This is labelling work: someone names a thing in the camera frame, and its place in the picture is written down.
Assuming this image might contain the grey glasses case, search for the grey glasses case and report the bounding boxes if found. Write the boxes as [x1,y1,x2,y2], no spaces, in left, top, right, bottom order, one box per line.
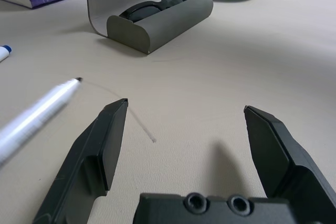
[86,0,214,56]

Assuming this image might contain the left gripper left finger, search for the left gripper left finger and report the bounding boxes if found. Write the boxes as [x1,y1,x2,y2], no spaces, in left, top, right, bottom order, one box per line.
[31,98,129,224]

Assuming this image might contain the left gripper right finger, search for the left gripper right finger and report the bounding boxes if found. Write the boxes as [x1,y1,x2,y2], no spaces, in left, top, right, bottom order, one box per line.
[244,105,336,224]

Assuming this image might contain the white marker blue cap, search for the white marker blue cap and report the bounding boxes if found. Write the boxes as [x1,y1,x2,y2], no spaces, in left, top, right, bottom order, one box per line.
[0,45,13,62]

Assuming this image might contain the white marker black tip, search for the white marker black tip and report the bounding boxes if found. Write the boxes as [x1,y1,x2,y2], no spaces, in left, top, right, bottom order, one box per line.
[0,77,83,168]

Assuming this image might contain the black sunglasses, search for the black sunglasses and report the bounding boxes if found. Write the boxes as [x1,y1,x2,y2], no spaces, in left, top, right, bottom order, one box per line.
[118,0,200,23]

